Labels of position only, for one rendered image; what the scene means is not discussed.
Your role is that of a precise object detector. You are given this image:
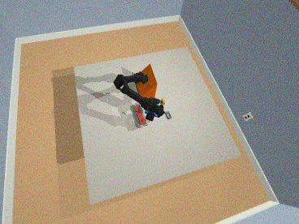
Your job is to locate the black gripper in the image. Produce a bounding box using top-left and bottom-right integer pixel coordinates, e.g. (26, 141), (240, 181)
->
(145, 98), (160, 121)

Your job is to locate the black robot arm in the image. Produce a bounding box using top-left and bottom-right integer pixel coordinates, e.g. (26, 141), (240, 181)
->
(114, 71), (165, 117)

